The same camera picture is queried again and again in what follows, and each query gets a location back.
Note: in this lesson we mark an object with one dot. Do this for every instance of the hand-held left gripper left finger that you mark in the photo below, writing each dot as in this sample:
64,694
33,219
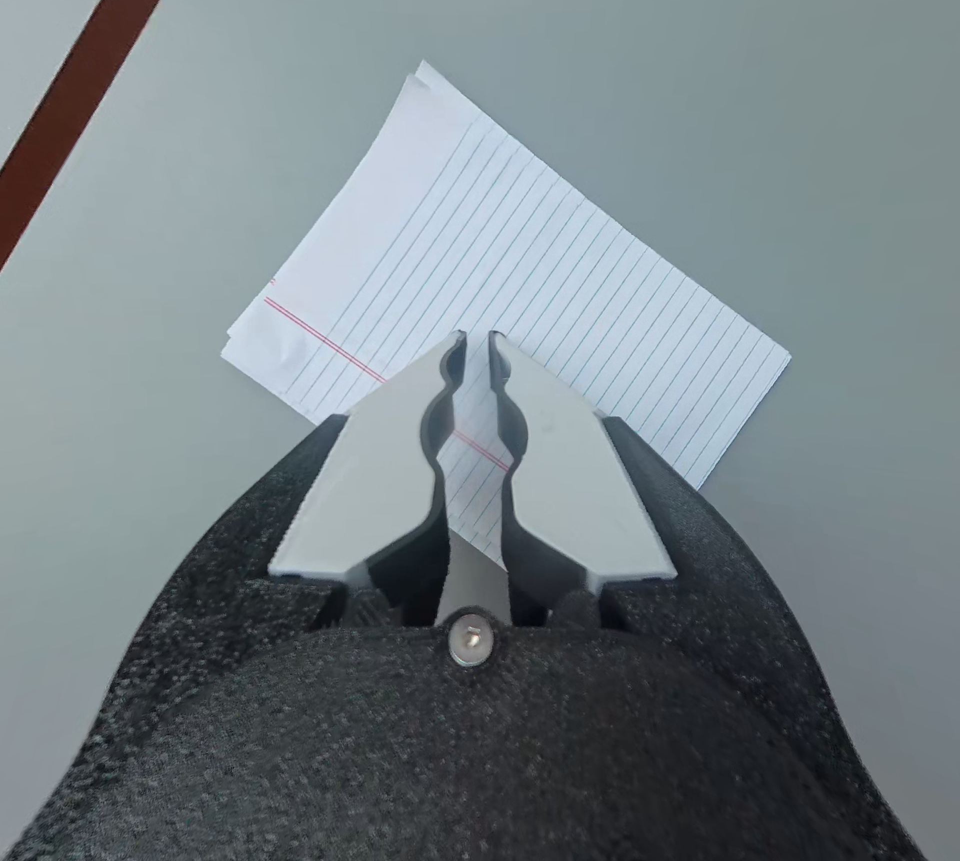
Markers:
360,493

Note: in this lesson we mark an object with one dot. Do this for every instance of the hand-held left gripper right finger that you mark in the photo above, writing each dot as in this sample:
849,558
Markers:
585,493

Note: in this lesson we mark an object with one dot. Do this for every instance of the stack of lined paper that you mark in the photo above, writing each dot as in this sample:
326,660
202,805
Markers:
510,238

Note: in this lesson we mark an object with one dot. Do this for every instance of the grey desk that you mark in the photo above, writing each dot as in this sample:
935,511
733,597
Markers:
712,88

